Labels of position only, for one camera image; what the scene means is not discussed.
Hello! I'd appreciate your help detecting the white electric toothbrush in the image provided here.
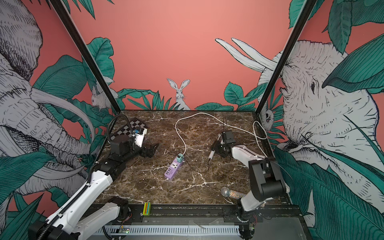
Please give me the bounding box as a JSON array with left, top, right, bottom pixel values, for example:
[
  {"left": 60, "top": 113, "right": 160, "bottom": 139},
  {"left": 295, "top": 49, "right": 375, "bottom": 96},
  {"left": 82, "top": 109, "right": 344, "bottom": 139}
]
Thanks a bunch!
[{"left": 209, "top": 134, "right": 221, "bottom": 160}]

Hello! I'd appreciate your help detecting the purple power strip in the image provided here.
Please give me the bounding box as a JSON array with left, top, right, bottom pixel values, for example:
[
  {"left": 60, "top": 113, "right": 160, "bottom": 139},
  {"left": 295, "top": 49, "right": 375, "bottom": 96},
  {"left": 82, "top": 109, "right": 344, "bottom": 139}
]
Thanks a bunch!
[{"left": 165, "top": 158, "right": 183, "bottom": 180}]

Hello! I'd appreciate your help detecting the teal charger plug adapter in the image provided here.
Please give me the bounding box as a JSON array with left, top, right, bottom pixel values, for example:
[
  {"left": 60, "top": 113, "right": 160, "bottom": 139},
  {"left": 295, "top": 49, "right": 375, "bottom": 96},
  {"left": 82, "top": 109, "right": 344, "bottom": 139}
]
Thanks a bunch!
[{"left": 176, "top": 154, "right": 184, "bottom": 163}]

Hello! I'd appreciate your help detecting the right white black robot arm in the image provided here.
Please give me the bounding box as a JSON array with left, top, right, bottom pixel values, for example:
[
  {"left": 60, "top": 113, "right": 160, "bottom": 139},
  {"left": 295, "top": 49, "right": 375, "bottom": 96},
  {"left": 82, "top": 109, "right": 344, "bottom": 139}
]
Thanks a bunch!
[{"left": 209, "top": 131, "right": 288, "bottom": 212}]

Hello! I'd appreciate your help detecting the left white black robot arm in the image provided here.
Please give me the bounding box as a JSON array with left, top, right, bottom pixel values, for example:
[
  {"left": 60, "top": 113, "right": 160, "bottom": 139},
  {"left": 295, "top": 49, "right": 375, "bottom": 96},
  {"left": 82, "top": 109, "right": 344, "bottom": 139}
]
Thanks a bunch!
[{"left": 28, "top": 134, "right": 159, "bottom": 240}]

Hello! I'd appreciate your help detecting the black white checkerboard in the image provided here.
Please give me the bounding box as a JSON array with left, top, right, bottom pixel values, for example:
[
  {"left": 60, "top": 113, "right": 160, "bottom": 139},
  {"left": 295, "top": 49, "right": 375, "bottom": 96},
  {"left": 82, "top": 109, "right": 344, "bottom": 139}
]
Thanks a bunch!
[{"left": 111, "top": 118, "right": 148, "bottom": 140}]

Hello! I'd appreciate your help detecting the silver glitter microphone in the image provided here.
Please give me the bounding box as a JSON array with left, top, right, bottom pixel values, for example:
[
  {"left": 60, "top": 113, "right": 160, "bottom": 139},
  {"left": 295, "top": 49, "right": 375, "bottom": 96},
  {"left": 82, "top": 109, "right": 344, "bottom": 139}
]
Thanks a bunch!
[{"left": 221, "top": 187, "right": 246, "bottom": 200}]

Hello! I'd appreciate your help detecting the rainbow striped block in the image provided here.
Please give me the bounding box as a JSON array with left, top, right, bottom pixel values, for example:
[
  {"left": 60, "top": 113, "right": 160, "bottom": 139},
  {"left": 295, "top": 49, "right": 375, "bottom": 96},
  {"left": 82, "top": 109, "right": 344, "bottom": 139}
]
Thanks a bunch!
[{"left": 142, "top": 202, "right": 151, "bottom": 216}]

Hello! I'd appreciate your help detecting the white ventilation grille strip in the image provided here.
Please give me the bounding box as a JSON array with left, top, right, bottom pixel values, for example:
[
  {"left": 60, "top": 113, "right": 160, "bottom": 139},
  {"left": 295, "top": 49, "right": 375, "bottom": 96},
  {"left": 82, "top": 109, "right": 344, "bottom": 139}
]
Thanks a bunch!
[{"left": 105, "top": 225, "right": 240, "bottom": 236}]

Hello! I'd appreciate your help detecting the small green circuit board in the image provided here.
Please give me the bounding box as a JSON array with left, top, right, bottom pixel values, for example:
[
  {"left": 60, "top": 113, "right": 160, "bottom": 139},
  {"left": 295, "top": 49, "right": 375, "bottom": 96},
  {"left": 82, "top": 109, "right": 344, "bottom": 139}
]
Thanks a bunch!
[{"left": 119, "top": 228, "right": 130, "bottom": 234}]

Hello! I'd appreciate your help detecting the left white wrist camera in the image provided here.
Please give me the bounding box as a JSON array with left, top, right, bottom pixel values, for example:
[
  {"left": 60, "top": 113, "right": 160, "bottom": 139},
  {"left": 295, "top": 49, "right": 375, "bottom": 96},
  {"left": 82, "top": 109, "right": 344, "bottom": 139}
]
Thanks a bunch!
[{"left": 133, "top": 127, "right": 148, "bottom": 148}]

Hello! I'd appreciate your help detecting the white power strip cable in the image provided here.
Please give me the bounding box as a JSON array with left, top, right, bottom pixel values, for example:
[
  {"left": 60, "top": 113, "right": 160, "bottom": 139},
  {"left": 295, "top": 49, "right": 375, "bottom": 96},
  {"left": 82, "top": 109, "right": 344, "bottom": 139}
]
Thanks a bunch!
[{"left": 174, "top": 112, "right": 271, "bottom": 163}]

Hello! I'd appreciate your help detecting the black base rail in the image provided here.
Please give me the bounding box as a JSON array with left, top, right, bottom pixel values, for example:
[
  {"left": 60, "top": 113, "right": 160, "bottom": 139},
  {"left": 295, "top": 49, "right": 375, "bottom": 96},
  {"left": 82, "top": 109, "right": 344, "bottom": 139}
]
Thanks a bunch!
[{"left": 125, "top": 204, "right": 303, "bottom": 224}]

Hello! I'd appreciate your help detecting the right black frame post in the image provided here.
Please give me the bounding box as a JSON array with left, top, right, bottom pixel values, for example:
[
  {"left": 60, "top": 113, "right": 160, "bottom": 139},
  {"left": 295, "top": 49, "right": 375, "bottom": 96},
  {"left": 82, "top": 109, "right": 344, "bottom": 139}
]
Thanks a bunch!
[{"left": 255, "top": 0, "right": 317, "bottom": 117}]

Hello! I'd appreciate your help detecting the black frame post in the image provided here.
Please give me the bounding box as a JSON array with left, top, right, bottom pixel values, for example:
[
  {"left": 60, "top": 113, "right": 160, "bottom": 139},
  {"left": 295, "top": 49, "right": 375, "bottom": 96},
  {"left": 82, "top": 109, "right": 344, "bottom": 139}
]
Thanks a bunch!
[
  {"left": 255, "top": 0, "right": 317, "bottom": 117},
  {"left": 50, "top": 0, "right": 121, "bottom": 114}
]

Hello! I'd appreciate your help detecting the left black frame post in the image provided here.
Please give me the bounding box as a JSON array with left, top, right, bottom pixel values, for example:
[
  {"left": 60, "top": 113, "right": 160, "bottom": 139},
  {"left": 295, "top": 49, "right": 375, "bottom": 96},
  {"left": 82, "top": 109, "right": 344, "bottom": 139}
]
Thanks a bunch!
[{"left": 50, "top": 0, "right": 121, "bottom": 114}]

